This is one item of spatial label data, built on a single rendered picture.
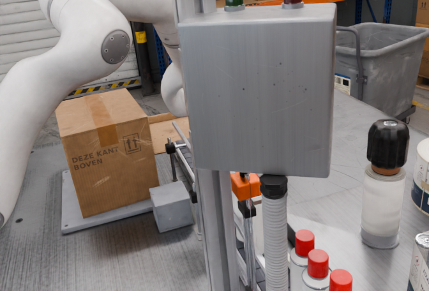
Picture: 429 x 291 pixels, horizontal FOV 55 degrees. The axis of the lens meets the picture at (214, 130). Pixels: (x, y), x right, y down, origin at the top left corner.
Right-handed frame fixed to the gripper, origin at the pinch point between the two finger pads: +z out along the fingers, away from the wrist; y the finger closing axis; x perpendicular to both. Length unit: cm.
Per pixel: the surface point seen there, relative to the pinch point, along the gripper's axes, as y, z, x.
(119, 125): -24.1, -21.6, 10.2
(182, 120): 6, -15, 75
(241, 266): -5.4, 14.1, -19.9
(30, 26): -80, -127, 368
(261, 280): -3.1, 15.9, -25.4
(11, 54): -107, -103, 376
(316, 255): -0.5, 2.5, -48.7
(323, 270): 0, 5, -50
